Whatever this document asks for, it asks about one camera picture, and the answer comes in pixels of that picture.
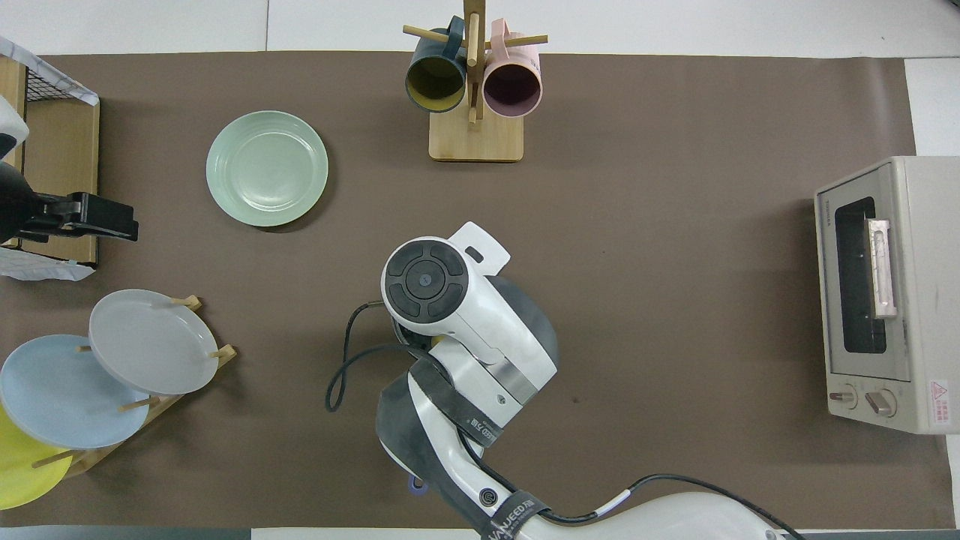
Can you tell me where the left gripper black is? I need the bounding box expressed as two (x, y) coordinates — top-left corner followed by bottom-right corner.
(28, 192), (140, 243)

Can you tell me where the grey plate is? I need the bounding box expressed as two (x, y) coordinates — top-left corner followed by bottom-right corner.
(88, 289), (220, 396)

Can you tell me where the pale green plate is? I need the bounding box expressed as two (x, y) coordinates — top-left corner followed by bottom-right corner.
(206, 110), (329, 228)

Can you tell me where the light blue plate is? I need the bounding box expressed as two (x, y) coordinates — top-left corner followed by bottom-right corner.
(0, 334), (151, 450)

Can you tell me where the wooden plate rack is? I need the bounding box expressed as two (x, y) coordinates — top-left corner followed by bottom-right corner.
(31, 295), (238, 479)

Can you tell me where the yellow plate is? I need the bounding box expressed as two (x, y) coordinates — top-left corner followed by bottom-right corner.
(0, 405), (74, 511)

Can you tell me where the white marbled sheet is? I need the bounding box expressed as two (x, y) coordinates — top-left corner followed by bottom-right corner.
(0, 36), (100, 107)
(0, 246), (97, 283)

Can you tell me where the wooden shelf box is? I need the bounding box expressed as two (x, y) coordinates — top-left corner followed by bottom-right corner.
(0, 56), (101, 269)

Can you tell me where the dark teal mug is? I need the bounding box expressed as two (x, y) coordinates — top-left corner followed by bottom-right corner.
(405, 16), (468, 114)

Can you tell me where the wooden mug tree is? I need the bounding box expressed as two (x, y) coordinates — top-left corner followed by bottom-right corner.
(403, 0), (548, 163)

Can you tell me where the pink mug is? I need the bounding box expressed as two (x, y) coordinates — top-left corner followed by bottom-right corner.
(482, 19), (543, 119)

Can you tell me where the brown table mat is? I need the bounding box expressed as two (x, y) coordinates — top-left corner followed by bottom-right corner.
(0, 51), (917, 530)

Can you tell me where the beige toaster oven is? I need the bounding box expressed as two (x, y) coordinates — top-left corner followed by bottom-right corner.
(814, 156), (960, 436)

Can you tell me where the black wire basket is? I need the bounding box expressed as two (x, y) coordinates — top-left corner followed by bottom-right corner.
(25, 63), (89, 104)

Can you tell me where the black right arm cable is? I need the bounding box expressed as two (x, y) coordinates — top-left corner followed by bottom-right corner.
(325, 300), (807, 540)

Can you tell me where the black pot purple handle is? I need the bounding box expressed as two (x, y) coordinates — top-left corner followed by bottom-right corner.
(391, 319), (432, 497)

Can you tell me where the toaster oven door handle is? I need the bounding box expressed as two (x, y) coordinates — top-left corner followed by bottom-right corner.
(868, 217), (899, 320)

